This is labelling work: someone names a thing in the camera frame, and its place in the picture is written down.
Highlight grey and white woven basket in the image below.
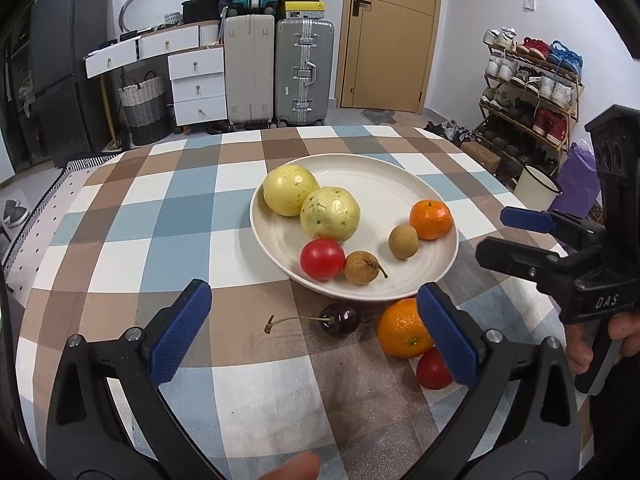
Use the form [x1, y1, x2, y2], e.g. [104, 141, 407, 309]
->
[117, 72, 168, 145]

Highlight rows of shoes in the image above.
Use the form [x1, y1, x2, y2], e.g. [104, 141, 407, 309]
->
[480, 26, 583, 171]

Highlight grey slipper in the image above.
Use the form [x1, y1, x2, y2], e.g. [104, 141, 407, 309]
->
[2, 199, 30, 228]

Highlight white bucket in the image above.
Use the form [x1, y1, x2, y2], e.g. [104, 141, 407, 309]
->
[512, 164, 562, 211]

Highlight brown longan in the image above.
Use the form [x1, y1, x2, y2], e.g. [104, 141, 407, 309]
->
[388, 225, 420, 260]
[343, 251, 389, 286]

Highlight wooden door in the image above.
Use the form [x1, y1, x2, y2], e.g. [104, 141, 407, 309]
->
[340, 0, 445, 113]

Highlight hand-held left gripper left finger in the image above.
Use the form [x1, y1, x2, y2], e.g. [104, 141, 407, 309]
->
[47, 279, 226, 480]

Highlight black storage box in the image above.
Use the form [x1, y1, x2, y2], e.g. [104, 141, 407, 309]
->
[181, 0, 222, 25]

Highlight cream round plate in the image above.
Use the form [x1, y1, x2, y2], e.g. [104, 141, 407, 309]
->
[249, 152, 460, 302]

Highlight grey suitcase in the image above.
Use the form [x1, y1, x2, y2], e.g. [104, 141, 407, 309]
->
[274, 17, 336, 128]

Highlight oval metal mirror frame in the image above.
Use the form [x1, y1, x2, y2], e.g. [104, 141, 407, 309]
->
[119, 0, 193, 41]

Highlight large red tomato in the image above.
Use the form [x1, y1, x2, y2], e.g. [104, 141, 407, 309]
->
[300, 239, 347, 281]

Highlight dotted rug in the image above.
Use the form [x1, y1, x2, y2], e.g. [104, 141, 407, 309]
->
[0, 155, 121, 281]

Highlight white drawer cabinet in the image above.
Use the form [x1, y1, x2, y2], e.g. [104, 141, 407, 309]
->
[167, 46, 228, 127]

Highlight purple bag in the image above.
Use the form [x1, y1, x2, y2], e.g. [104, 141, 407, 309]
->
[552, 140, 603, 221]

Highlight person's right hand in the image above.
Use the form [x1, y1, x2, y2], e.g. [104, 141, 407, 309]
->
[565, 307, 640, 373]

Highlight brown cardboard box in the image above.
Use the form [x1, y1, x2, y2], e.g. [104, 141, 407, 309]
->
[460, 141, 502, 173]

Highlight speckled yellow passion fruit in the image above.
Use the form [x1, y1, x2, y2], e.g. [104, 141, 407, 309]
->
[300, 186, 361, 241]

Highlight yellow and black shoe box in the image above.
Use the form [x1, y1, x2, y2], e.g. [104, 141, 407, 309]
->
[277, 1, 327, 20]

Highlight green-yellow passion fruit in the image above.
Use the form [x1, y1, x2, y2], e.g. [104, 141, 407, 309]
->
[263, 164, 321, 218]

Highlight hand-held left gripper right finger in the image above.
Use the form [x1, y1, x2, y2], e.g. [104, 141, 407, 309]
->
[400, 282, 583, 480]

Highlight wooden shoe rack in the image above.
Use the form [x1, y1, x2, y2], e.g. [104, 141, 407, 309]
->
[472, 27, 586, 181]

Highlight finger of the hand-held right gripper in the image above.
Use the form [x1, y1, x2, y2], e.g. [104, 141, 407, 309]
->
[500, 206, 608, 253]
[475, 237, 581, 293]

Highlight beige suitcase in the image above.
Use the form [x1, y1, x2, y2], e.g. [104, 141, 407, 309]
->
[222, 14, 277, 128]

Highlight person's left hand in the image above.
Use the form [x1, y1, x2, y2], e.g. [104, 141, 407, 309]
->
[250, 451, 321, 480]

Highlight small orange mandarin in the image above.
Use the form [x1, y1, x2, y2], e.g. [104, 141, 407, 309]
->
[409, 200, 453, 241]

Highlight dark glass cabinet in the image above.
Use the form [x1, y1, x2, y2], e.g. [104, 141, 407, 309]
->
[0, 5, 36, 176]

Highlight small red tomato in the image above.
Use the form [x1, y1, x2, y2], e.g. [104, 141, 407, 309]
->
[416, 346, 455, 391]

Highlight dark cherry with long stem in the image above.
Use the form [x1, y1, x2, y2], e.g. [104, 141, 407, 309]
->
[264, 304, 360, 337]

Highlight grey shoes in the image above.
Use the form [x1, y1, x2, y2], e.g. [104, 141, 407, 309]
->
[425, 120, 473, 143]

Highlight checked tablecloth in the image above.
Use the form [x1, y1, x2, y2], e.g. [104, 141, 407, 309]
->
[15, 124, 568, 480]

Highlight large orange mandarin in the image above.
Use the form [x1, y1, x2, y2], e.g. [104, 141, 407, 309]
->
[377, 298, 435, 359]

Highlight black refrigerator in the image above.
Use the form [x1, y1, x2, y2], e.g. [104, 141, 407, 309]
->
[27, 0, 113, 153]

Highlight white desk with drawers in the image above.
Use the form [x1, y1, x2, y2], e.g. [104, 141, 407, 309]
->
[84, 21, 222, 80]

